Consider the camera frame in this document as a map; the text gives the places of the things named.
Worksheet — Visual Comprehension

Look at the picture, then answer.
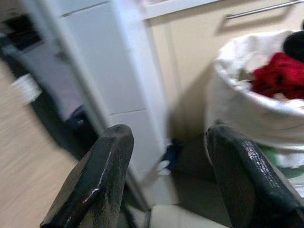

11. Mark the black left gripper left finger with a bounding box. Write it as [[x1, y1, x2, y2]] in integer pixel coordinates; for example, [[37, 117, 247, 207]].
[[39, 123, 135, 228]]

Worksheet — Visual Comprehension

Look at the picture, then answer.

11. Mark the red garment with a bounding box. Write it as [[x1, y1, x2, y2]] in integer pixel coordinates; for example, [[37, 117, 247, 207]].
[[251, 52, 304, 99]]

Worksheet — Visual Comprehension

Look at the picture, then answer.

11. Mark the blue and white cloth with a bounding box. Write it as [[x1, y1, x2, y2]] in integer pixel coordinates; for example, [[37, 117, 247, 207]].
[[159, 139, 183, 176]]

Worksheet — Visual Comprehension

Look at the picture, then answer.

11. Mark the black garment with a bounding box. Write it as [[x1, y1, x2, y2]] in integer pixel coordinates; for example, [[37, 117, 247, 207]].
[[284, 20, 304, 57]]

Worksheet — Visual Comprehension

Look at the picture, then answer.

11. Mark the metal bar cabinet handle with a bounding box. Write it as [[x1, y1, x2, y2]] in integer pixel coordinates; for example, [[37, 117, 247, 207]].
[[225, 0, 301, 19]]

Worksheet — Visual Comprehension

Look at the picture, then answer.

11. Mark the white fabric laundry basket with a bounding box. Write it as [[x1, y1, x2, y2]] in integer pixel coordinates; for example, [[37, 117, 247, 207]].
[[206, 29, 304, 171]]

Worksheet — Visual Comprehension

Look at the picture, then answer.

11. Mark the light kitchen cabinet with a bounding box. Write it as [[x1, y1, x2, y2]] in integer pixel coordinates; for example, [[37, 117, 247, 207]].
[[144, 0, 304, 133]]

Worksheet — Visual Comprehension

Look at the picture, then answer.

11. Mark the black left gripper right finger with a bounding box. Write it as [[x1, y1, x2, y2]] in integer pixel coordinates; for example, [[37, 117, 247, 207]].
[[205, 124, 304, 228]]

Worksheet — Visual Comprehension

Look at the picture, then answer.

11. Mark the white tall cabinet panel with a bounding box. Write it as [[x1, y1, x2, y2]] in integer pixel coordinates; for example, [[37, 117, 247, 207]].
[[22, 0, 167, 209]]

